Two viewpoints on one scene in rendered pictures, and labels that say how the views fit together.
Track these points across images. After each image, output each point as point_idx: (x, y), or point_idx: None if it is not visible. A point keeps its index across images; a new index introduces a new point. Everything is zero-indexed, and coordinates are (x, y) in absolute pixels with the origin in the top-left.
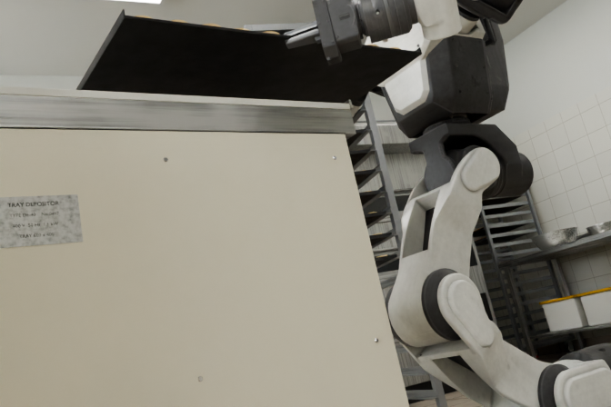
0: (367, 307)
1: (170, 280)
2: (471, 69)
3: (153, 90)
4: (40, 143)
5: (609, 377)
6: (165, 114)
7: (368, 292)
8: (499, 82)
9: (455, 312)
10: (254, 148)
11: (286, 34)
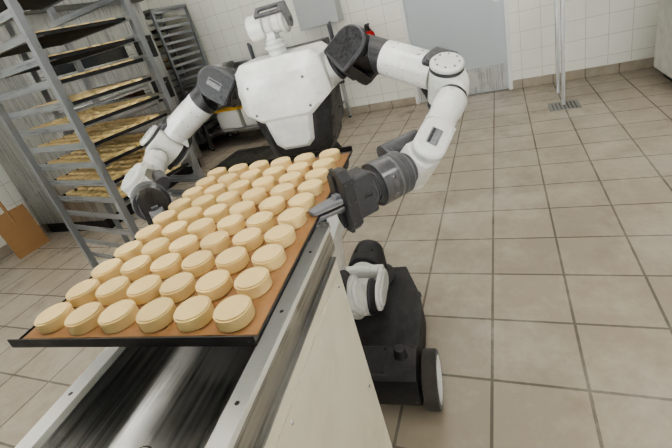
0: (364, 371)
1: None
2: (336, 113)
3: None
4: None
5: (386, 273)
6: (273, 377)
7: (362, 361)
8: (341, 110)
9: (357, 305)
10: (316, 336)
11: (316, 214)
